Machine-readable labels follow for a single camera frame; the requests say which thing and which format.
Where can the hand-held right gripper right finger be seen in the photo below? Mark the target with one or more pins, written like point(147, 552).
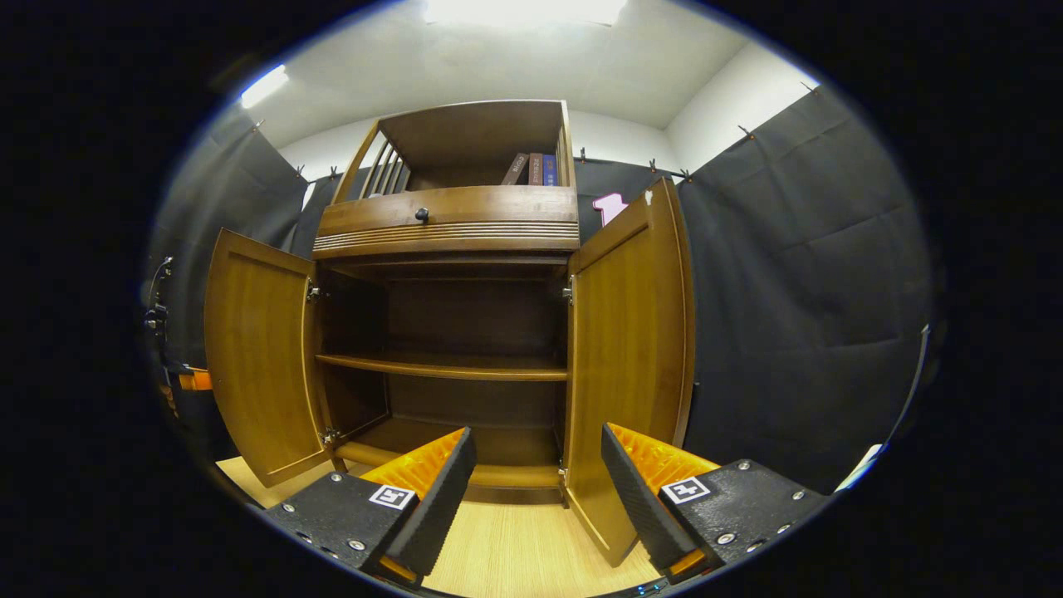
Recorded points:
point(635, 498)

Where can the metal door hinge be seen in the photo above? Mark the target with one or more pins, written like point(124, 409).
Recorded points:
point(313, 292)
point(563, 475)
point(568, 291)
point(330, 436)

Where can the maroon book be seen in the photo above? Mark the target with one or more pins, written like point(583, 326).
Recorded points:
point(536, 169)

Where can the wooden inner shelf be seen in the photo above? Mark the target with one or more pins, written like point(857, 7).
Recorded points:
point(448, 366)

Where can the wooden double-door shoe cabinet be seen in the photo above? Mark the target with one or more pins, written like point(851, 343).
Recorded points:
point(465, 320)

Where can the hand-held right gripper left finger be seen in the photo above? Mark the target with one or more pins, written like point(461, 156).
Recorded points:
point(432, 502)

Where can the wooden shoe cabinet door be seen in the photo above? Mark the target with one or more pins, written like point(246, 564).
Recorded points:
point(257, 357)
point(623, 349)

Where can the black backdrop cloth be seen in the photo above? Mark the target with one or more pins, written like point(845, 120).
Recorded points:
point(797, 291)

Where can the large ceiling light panel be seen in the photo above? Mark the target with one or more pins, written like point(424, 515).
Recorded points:
point(523, 10)

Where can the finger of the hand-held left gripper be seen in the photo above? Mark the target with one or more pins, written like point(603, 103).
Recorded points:
point(198, 381)

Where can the wooden cabinet drawer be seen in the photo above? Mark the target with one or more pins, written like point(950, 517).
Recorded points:
point(473, 209)

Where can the small ceiling light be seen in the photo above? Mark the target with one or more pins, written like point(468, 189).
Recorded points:
point(264, 85)

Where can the brown book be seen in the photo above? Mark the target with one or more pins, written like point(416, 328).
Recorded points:
point(515, 169)

